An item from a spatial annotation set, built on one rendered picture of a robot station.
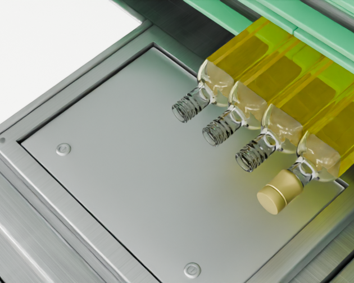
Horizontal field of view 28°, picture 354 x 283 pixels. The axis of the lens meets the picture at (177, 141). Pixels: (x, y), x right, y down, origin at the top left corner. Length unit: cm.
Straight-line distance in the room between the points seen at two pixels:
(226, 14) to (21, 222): 43
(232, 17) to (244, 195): 27
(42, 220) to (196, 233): 22
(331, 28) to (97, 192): 39
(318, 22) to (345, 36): 4
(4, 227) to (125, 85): 29
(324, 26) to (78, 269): 45
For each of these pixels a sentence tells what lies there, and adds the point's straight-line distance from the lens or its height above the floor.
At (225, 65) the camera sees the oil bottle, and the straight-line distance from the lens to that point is 93.
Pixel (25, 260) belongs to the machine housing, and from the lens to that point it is 100.
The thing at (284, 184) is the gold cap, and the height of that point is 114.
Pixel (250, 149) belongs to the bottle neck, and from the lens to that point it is 85.
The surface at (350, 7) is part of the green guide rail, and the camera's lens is 84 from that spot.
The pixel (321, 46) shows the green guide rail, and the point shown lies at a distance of 93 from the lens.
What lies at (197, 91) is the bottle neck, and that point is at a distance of 92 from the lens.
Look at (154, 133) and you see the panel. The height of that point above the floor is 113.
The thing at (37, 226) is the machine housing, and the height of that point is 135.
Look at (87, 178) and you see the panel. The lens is 103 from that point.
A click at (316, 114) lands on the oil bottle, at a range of 87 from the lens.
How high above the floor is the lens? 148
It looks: 20 degrees down
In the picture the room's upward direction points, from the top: 129 degrees counter-clockwise
